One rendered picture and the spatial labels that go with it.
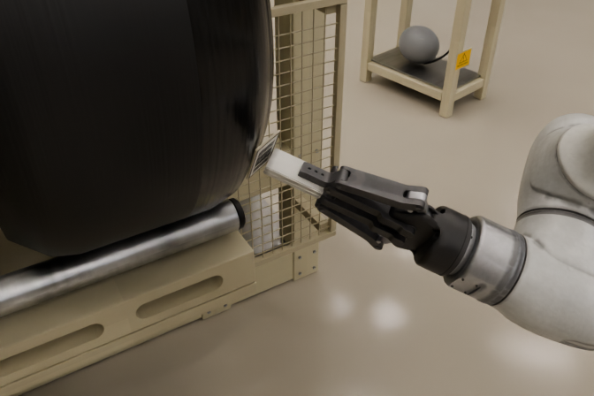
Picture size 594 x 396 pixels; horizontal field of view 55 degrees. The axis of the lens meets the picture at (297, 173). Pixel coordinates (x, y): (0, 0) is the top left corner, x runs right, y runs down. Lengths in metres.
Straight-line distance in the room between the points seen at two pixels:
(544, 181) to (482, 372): 1.13
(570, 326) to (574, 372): 1.20
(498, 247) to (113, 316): 0.46
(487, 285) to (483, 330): 1.25
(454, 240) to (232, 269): 0.30
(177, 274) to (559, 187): 0.48
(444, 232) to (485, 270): 0.06
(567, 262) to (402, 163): 1.92
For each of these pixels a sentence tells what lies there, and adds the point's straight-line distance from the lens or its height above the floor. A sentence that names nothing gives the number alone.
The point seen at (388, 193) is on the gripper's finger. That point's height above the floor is 1.03.
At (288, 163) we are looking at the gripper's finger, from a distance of 0.64.
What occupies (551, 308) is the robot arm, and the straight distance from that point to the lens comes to 0.68.
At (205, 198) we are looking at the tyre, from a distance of 0.63.
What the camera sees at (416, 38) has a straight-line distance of 3.09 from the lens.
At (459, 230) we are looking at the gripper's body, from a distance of 0.65.
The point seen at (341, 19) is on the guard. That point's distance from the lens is 1.34.
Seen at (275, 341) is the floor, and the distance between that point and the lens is 1.79.
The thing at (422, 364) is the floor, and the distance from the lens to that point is 1.78.
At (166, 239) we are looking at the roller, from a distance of 0.74.
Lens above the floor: 1.39
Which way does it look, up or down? 34 degrees down
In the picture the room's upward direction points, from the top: straight up
